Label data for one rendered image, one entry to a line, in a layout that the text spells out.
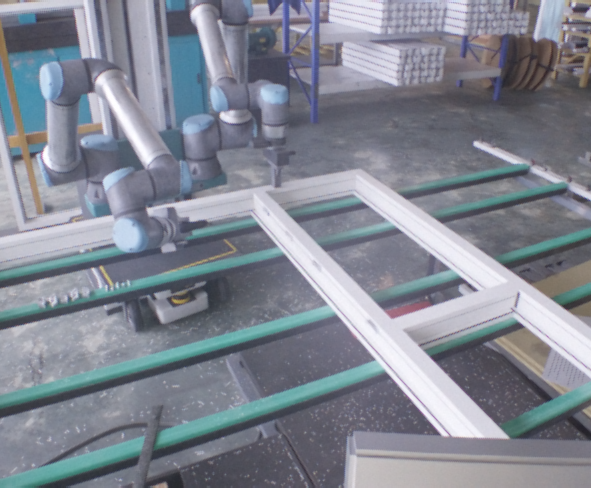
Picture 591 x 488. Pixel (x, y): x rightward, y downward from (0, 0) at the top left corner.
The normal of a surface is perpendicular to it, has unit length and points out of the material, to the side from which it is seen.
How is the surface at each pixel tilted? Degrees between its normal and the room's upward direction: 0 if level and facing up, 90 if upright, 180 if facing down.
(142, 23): 90
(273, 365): 0
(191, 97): 90
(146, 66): 90
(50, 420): 0
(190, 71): 90
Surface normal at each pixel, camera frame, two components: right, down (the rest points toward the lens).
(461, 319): 0.42, 0.45
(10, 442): 0.00, -0.87
